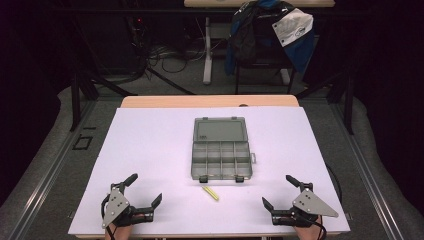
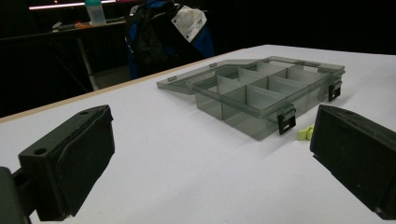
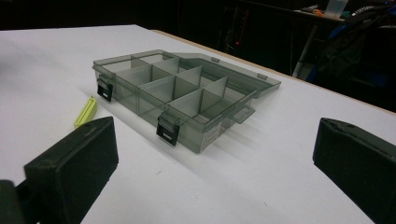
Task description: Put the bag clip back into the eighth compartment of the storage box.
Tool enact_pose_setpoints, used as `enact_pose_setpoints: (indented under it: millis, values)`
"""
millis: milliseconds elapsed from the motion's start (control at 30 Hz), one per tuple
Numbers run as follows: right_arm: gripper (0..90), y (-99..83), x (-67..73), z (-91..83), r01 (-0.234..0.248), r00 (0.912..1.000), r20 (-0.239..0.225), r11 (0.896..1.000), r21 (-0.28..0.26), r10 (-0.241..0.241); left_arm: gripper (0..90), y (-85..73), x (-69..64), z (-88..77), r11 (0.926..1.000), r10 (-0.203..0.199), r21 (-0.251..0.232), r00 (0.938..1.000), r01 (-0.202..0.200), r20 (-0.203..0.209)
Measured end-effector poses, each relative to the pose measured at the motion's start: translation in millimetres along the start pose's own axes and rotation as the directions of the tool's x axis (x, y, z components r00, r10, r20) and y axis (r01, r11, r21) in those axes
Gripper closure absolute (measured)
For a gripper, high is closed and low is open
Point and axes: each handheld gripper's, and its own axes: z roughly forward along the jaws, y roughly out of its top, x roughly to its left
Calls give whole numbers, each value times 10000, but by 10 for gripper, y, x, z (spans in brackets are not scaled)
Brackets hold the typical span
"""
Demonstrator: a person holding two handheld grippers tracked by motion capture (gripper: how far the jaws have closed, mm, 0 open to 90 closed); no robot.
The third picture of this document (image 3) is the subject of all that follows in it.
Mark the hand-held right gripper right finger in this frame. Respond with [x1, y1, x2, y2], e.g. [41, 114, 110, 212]
[312, 117, 396, 224]

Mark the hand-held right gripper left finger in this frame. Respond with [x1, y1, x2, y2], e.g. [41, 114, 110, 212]
[23, 116, 120, 224]

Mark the yellow-green plastic clip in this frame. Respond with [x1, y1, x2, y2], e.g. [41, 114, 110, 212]
[73, 95, 98, 130]

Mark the grey transparent compartment box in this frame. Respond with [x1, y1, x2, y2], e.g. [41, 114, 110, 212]
[92, 49, 282, 155]

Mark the dark bag with blue trim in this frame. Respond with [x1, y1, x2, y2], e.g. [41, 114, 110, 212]
[306, 4, 396, 91]

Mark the dark background table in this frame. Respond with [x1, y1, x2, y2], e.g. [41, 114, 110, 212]
[218, 0, 396, 78]

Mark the translucent plastic container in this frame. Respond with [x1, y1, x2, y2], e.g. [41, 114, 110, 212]
[323, 0, 349, 20]

